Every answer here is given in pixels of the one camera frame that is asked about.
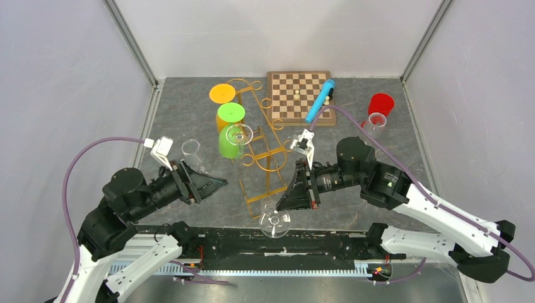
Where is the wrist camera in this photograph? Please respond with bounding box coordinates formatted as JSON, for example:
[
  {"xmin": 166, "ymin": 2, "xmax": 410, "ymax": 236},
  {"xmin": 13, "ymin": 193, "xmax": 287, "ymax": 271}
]
[
  {"xmin": 290, "ymin": 129, "xmax": 315, "ymax": 169},
  {"xmin": 143, "ymin": 136, "xmax": 173, "ymax": 170}
]

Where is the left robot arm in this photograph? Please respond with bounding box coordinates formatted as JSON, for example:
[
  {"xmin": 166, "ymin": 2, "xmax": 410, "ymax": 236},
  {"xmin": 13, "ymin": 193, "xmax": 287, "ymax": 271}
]
[{"xmin": 51, "ymin": 160, "xmax": 228, "ymax": 302}]

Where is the wooden chessboard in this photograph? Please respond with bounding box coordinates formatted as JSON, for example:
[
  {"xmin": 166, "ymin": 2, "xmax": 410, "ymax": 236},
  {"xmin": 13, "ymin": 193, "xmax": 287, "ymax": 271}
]
[{"xmin": 266, "ymin": 71, "xmax": 331, "ymax": 127}]

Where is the orange plastic wine glass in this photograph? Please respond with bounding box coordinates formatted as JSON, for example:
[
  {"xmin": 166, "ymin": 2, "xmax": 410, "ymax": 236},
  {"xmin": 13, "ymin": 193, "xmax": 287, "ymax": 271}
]
[{"xmin": 209, "ymin": 83, "xmax": 237, "ymax": 133}]

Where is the green plastic wine glass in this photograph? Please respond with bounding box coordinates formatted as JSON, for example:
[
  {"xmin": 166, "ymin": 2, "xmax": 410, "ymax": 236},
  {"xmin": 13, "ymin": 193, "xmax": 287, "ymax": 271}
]
[{"xmin": 216, "ymin": 102, "xmax": 245, "ymax": 159}]

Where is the gold wire glass rack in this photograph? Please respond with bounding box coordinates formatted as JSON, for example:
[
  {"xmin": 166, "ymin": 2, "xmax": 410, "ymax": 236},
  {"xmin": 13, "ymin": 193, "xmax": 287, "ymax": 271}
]
[{"xmin": 227, "ymin": 78, "xmax": 289, "ymax": 219}]

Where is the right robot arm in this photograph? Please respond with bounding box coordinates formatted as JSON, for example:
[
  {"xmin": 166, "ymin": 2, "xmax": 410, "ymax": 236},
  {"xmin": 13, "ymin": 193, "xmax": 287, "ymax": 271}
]
[{"xmin": 276, "ymin": 137, "xmax": 515, "ymax": 283}]

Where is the red plastic wine glass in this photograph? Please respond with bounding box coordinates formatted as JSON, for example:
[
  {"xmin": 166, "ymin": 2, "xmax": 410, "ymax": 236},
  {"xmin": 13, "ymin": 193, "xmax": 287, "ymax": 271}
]
[{"xmin": 368, "ymin": 93, "xmax": 396, "ymax": 117}]

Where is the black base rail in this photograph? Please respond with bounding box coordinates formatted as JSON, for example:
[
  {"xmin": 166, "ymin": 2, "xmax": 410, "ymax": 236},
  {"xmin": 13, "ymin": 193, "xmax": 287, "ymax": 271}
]
[{"xmin": 144, "ymin": 225, "xmax": 406, "ymax": 273}]

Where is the blue cylinder tube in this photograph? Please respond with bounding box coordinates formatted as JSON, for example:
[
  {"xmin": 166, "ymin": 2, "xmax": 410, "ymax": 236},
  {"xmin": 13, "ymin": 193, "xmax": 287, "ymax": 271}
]
[{"xmin": 305, "ymin": 79, "xmax": 336, "ymax": 124}]

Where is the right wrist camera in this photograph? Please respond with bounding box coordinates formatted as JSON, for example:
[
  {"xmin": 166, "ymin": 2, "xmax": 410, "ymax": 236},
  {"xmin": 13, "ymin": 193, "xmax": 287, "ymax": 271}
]
[{"xmin": 290, "ymin": 129, "xmax": 315, "ymax": 169}]

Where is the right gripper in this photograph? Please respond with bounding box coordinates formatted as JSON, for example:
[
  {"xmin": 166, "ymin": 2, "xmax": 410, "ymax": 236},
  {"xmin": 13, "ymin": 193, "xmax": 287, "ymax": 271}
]
[{"xmin": 276, "ymin": 157, "xmax": 363, "ymax": 210}]

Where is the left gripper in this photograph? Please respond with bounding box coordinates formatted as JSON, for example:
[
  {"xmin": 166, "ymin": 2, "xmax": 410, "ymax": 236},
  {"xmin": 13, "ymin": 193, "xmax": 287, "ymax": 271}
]
[{"xmin": 131, "ymin": 156, "xmax": 230, "ymax": 220}]

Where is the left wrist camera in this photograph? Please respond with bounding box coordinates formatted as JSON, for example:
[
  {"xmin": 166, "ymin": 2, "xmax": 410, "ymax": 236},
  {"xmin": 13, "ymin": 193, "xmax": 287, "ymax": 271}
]
[{"xmin": 143, "ymin": 136, "xmax": 173, "ymax": 170}]

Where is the clear wine glass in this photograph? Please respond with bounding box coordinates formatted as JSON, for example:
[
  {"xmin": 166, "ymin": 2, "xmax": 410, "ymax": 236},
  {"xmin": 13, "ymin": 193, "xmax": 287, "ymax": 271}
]
[
  {"xmin": 362, "ymin": 112, "xmax": 387, "ymax": 139},
  {"xmin": 181, "ymin": 139, "xmax": 210, "ymax": 174},
  {"xmin": 259, "ymin": 200, "xmax": 291, "ymax": 239},
  {"xmin": 226, "ymin": 124, "xmax": 254, "ymax": 159}
]

